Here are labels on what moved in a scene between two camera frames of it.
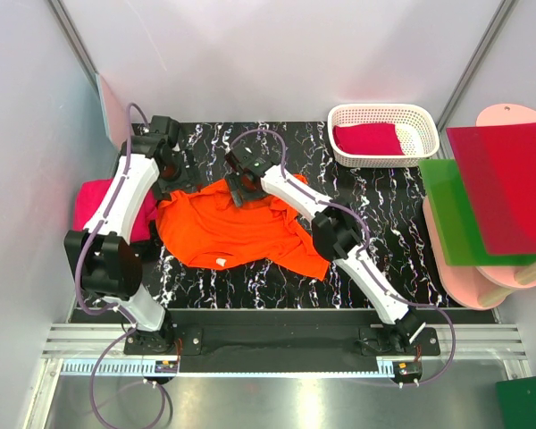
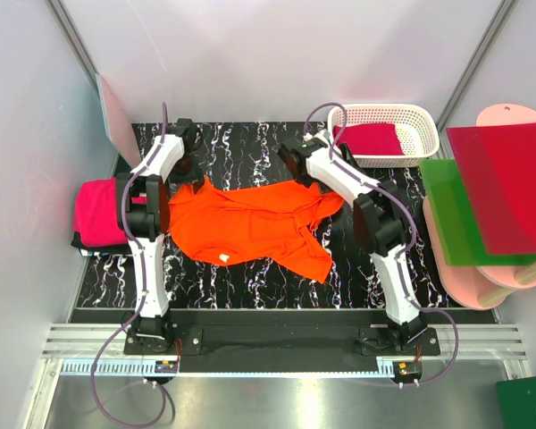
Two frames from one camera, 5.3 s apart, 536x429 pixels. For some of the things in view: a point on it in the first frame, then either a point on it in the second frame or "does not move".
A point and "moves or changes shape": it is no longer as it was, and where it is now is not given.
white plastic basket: (382, 135) does not move
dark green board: (525, 402) does not move
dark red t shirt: (368, 138) does not move
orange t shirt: (201, 228) moves or changes shape
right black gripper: (233, 182) → (320, 187)
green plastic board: (457, 231) does not move
